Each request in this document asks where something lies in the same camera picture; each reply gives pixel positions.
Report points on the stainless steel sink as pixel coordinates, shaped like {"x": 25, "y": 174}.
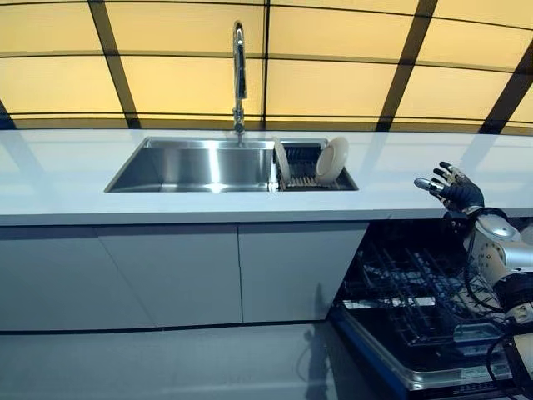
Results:
{"x": 195, "y": 166}

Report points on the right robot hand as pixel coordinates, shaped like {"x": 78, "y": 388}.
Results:
{"x": 462, "y": 191}

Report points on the white ceramic plate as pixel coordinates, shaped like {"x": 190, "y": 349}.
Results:
{"x": 332, "y": 160}
{"x": 281, "y": 160}

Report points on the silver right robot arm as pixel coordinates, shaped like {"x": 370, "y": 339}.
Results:
{"x": 499, "y": 250}

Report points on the open dishwasher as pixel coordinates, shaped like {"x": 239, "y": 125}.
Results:
{"x": 375, "y": 341}

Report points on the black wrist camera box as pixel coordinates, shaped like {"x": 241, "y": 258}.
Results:
{"x": 457, "y": 217}

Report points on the chrome kitchen faucet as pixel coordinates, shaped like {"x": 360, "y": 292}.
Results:
{"x": 239, "y": 75}

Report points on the black dish drying rack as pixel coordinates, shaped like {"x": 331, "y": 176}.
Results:
{"x": 302, "y": 175}

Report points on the white cabinet door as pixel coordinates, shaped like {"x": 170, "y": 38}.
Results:
{"x": 179, "y": 275}
{"x": 291, "y": 271}
{"x": 50, "y": 279}

